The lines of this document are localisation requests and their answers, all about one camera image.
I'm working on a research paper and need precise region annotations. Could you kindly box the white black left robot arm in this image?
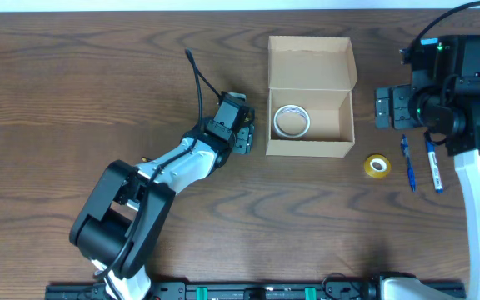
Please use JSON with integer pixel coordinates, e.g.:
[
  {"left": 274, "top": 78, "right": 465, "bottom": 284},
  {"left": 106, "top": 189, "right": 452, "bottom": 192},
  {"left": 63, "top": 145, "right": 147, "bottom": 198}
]
[{"left": 69, "top": 92, "right": 255, "bottom": 299}]

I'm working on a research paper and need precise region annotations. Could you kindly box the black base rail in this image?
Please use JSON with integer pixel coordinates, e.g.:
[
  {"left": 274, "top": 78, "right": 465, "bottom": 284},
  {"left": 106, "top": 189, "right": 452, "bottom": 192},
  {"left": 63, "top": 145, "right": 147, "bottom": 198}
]
[{"left": 44, "top": 272, "right": 466, "bottom": 300}]

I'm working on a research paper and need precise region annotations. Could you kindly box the blue ballpoint pen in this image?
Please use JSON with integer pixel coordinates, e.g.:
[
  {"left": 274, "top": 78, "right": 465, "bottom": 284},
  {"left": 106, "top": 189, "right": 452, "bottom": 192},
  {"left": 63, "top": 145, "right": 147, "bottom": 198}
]
[{"left": 400, "top": 134, "right": 417, "bottom": 192}]

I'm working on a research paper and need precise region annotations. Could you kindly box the white masking tape roll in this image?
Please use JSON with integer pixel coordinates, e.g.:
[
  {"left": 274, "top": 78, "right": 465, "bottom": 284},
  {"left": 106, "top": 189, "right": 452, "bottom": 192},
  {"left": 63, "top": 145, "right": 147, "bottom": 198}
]
[{"left": 273, "top": 105, "right": 311, "bottom": 138}]

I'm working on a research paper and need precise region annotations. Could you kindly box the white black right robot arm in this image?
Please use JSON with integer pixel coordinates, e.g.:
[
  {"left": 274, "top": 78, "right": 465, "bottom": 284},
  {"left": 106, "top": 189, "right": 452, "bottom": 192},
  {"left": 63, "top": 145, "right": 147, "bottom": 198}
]
[{"left": 375, "top": 35, "right": 480, "bottom": 299}]

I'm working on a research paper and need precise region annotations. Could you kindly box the yellow clear tape roll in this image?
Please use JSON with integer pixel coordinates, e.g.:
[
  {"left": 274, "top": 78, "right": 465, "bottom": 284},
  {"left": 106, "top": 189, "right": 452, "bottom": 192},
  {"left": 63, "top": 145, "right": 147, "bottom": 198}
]
[{"left": 363, "top": 154, "right": 392, "bottom": 179}]

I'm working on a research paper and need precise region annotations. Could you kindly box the blue whiteboard marker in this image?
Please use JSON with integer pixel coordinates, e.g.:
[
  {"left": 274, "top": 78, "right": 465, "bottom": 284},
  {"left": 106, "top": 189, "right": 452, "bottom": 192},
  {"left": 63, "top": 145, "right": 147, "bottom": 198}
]
[{"left": 424, "top": 132, "right": 443, "bottom": 193}]

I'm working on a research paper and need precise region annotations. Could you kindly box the open cardboard box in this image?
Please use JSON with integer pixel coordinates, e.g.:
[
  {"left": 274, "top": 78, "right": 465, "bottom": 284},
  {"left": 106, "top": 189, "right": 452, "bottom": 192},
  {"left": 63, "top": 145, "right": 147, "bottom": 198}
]
[{"left": 266, "top": 36, "right": 358, "bottom": 158}]

